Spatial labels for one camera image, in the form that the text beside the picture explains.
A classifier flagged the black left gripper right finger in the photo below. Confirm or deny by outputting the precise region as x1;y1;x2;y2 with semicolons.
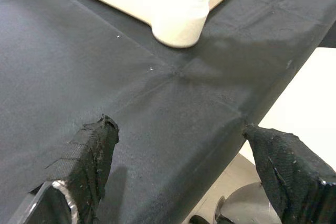
243;123;336;224

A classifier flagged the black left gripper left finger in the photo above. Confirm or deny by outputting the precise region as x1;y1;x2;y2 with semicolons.
5;114;119;224

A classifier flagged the black tablecloth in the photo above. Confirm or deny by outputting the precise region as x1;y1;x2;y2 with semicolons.
0;0;336;224

